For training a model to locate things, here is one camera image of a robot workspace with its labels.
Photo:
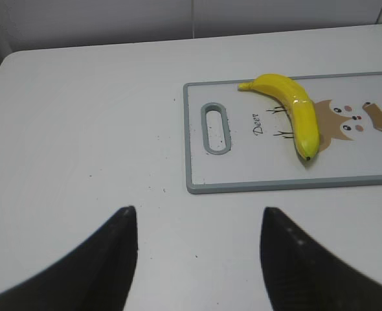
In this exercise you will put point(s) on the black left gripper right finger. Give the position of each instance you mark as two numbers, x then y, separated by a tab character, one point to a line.
301	274

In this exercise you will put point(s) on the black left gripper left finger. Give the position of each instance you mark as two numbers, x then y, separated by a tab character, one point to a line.
97	275

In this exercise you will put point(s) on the white grey deer cutting board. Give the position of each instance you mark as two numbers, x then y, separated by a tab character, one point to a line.
238	141

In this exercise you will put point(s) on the yellow plastic banana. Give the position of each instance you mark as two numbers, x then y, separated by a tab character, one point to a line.
296	103

